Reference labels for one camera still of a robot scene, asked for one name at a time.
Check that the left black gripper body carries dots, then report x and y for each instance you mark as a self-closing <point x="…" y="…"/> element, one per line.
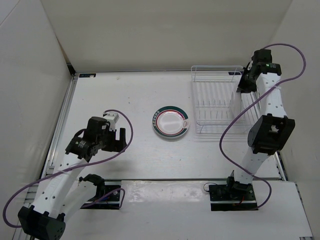
<point x="111" y="144"/>

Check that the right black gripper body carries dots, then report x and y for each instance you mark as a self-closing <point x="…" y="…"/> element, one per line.
<point x="251" y="86"/>

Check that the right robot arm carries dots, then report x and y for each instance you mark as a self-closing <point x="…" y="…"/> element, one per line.
<point x="273" y="128"/>

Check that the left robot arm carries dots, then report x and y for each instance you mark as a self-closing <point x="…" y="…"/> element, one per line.
<point x="68" y="192"/>

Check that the blue table sticker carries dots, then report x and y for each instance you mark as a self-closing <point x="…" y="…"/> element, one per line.
<point x="87" y="75"/>

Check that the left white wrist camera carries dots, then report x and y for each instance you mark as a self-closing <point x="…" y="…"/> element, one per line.
<point x="112" y="118"/>

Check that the white wire dish rack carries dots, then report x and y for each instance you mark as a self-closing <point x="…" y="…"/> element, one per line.
<point x="212" y="88"/>

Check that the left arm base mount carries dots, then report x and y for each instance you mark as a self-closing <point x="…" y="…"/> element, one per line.
<point x="109" y="197"/>

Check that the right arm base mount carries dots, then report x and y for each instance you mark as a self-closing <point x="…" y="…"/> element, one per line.
<point x="231" y="196"/>

